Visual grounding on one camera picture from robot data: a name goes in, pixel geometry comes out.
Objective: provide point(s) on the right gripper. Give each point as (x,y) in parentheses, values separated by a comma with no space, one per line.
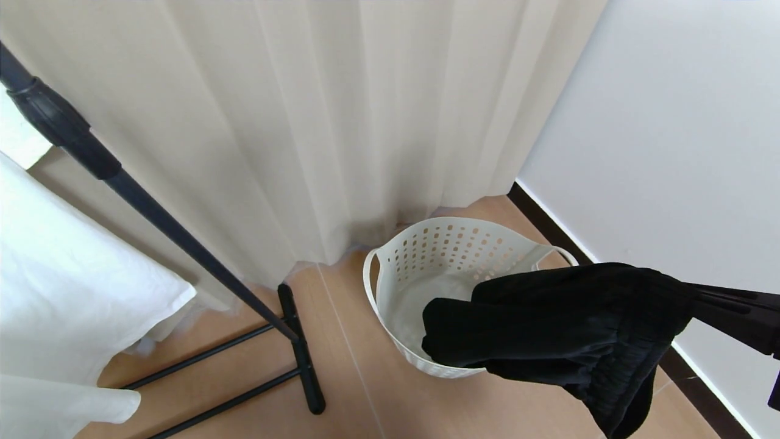
(776,384)

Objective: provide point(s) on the black garment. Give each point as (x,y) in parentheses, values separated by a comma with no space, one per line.
(560,323)

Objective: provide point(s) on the white printed t-shirt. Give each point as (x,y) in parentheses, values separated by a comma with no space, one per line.
(61,292)

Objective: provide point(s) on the white laundry basket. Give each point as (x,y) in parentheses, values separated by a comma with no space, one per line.
(439,250)

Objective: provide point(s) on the black clothes rack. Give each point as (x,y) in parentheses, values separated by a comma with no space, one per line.
(152,210)

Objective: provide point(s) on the beige curtain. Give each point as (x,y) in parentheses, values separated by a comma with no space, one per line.
(335,122)

